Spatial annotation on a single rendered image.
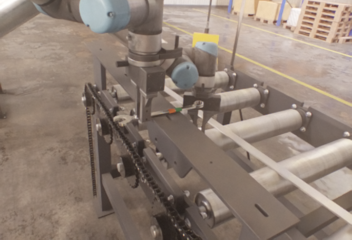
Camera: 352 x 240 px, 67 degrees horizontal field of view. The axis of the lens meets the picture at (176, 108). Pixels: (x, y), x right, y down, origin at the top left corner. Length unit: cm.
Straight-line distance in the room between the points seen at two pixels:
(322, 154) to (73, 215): 155
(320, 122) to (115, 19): 126
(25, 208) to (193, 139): 169
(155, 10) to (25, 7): 42
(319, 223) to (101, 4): 97
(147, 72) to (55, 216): 161
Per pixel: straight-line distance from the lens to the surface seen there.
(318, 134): 157
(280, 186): 102
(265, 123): 133
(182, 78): 73
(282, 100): 166
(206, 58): 89
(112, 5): 47
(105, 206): 199
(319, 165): 118
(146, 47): 59
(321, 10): 902
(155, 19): 58
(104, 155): 169
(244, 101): 158
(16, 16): 89
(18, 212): 217
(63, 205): 212
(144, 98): 65
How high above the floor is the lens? 152
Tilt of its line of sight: 28 degrees down
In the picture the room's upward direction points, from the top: 5 degrees clockwise
